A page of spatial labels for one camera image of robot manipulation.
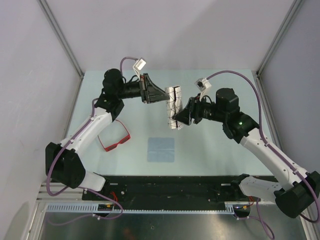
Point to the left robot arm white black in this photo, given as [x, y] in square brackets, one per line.
[63, 160]

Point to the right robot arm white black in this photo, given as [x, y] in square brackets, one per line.
[294, 190]

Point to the red sunglasses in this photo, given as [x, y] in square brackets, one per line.
[114, 135]

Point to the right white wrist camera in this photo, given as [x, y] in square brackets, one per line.
[204, 86]

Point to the right aluminium frame post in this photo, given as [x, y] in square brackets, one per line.
[280, 34]

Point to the white geometric glasses case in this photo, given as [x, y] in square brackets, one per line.
[173, 106]

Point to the grey slotted cable duct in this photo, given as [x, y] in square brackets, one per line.
[102, 208]

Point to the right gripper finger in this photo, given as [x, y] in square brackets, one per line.
[187, 111]
[184, 120]

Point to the blue cleaning cloth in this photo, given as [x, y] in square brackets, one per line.
[161, 150]

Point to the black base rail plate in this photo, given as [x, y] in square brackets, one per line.
[172, 192]

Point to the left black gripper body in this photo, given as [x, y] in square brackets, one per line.
[142, 87]

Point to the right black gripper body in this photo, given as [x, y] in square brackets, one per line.
[201, 109]

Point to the left aluminium frame post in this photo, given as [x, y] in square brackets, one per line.
[57, 30]

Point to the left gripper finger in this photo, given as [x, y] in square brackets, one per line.
[155, 99]
[154, 90]

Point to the aluminium frame post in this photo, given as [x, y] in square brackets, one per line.
[57, 30]
[280, 34]

